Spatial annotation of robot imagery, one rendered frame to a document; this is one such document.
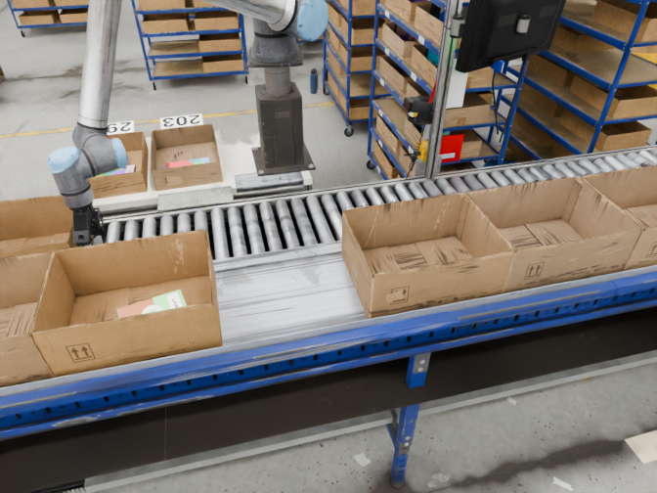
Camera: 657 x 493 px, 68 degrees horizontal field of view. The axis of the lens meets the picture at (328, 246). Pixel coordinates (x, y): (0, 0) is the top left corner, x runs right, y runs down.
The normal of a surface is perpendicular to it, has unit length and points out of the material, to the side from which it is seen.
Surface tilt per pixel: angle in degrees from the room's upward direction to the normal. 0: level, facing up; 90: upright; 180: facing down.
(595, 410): 0
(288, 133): 90
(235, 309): 0
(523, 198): 90
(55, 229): 89
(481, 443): 0
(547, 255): 90
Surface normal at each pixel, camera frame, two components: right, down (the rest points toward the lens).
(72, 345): 0.23, 0.62
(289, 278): 0.00, -0.78
